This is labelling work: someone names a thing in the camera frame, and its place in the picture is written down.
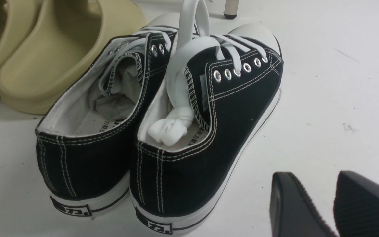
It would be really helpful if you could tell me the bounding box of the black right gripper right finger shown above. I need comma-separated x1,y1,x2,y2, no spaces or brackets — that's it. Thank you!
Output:
333,171,379,237

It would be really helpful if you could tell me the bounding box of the left black canvas sneaker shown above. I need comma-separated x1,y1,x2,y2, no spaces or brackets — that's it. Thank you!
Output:
36,13,179,219

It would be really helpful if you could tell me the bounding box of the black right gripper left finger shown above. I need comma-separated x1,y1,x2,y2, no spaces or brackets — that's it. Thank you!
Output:
270,172,337,237

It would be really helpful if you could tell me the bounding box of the stainless steel shoe rack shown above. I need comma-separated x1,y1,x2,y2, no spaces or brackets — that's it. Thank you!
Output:
223,0,239,20

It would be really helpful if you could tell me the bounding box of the black canvas sneaker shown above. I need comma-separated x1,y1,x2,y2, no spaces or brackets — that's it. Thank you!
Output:
129,0,283,235
36,13,179,219

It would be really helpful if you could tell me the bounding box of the right beige slipper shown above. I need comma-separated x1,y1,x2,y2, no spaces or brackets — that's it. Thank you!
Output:
0,0,146,115

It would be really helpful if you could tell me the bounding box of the right black canvas sneaker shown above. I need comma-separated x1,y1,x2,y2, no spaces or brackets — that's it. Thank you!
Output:
129,0,283,235

